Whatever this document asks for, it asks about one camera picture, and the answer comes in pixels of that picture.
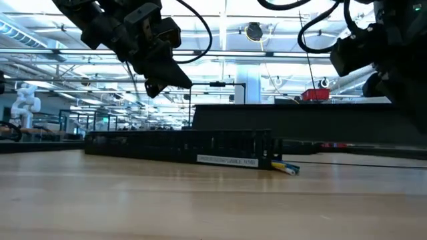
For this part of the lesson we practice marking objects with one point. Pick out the white moulded object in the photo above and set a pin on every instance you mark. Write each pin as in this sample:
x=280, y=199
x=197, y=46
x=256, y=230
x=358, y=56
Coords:
x=25, y=103

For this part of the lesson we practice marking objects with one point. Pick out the black bar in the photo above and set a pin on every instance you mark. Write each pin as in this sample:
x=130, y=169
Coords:
x=267, y=123

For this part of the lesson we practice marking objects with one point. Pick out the red storage bin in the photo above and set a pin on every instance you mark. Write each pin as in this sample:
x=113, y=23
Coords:
x=315, y=95

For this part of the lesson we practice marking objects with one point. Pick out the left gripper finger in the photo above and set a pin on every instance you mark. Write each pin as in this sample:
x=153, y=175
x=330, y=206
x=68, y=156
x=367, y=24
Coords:
x=154, y=89
x=166, y=75

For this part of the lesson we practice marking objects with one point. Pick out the black perforated rack rail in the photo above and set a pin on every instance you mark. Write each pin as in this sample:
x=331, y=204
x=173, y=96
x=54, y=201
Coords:
x=150, y=146

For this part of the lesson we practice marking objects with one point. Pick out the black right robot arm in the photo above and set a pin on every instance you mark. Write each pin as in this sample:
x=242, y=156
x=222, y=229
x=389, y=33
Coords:
x=407, y=20

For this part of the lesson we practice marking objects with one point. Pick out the silver ventilation duct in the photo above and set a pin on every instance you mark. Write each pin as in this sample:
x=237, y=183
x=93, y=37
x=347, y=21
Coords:
x=353, y=80

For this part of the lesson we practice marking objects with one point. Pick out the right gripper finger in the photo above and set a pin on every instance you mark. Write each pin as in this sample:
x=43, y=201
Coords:
x=413, y=113

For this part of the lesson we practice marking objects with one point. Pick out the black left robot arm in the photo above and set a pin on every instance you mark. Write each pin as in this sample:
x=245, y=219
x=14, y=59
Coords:
x=86, y=16

